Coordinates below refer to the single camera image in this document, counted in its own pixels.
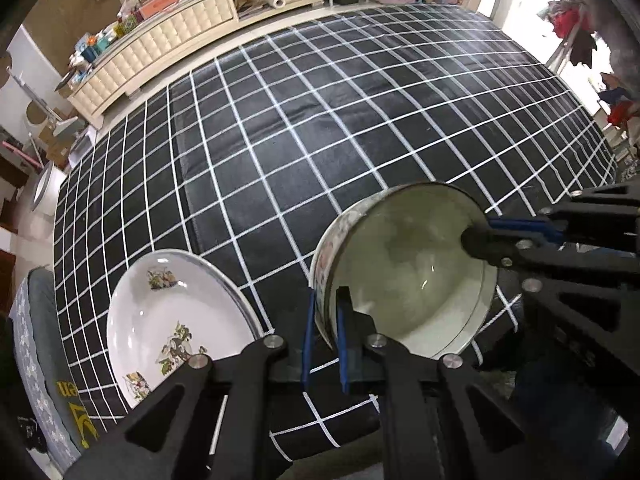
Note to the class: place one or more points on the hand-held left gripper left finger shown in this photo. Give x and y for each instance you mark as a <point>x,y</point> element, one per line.
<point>308,340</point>

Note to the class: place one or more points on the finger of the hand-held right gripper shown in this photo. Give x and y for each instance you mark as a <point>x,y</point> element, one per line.
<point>492,247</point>
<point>520,227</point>

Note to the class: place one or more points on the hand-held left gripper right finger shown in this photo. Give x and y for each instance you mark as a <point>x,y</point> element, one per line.
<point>342,340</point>

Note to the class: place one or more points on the red emblem white bowl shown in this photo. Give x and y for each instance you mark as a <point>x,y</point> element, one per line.
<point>410,270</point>

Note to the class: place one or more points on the cartoon print white plate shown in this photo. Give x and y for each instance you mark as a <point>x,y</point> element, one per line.
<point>170,305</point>

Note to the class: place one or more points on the hanging red clothes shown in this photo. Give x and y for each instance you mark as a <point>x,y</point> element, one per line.
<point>570,25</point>

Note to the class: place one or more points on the black white checked tablecloth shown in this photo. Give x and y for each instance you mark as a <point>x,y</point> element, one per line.
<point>310,125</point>

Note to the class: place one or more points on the grey cushion with yellow print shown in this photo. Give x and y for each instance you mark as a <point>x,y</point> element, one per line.
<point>45,360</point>

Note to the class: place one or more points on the white plastic basin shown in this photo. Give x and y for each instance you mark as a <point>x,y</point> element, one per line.
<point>47,187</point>

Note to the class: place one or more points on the grey broom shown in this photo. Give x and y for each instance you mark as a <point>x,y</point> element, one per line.
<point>66,126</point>

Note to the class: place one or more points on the cream padded low cabinet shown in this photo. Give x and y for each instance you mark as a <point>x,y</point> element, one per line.
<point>165,42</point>

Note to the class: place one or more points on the white paper roll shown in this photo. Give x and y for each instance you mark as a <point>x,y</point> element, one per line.
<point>272,1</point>

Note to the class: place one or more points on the orange pink box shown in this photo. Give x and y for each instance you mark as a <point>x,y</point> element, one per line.
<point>162,2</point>

